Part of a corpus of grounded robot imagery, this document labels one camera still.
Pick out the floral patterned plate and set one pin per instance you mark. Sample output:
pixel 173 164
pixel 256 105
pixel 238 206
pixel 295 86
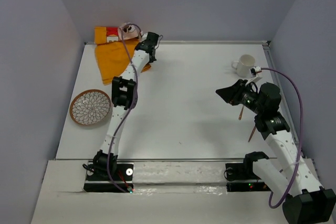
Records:
pixel 90 107

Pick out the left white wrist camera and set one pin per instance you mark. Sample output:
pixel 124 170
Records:
pixel 143 36

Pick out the yellow cartoon cloth napkin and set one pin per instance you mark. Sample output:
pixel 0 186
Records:
pixel 114 47

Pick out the white ceramic mug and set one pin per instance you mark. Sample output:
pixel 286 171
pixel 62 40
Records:
pixel 243 65

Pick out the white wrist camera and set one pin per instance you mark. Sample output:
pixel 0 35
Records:
pixel 143 36
pixel 256 75

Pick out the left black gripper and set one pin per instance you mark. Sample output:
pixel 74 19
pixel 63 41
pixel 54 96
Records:
pixel 152 59

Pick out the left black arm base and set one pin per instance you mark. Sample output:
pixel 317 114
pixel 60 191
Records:
pixel 104 174

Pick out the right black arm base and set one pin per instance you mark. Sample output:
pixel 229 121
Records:
pixel 240 176

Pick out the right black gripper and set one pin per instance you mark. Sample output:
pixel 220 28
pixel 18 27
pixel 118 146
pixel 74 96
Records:
pixel 230 94

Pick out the copper fork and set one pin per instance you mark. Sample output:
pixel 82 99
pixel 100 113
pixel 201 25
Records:
pixel 241 113

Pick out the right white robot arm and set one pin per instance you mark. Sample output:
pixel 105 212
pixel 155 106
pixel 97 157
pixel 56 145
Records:
pixel 305 200

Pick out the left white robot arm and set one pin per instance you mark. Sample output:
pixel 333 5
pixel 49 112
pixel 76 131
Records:
pixel 124 97

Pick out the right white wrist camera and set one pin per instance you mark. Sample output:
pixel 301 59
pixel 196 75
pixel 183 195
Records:
pixel 256 75

